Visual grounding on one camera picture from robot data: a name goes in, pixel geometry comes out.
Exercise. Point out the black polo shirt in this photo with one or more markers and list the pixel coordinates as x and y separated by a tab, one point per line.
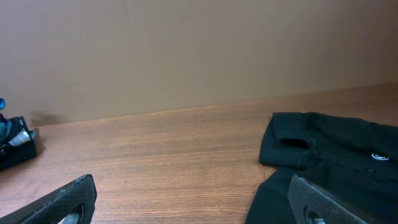
349	157

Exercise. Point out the blue shirt on pile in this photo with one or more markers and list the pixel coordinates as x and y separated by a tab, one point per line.
5	123

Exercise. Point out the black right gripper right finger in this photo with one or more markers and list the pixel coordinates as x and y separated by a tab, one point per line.
312	204

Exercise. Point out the white garment in pile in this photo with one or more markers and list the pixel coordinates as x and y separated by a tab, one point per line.
22	137

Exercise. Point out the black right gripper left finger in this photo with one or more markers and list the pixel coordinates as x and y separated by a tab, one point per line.
71	203

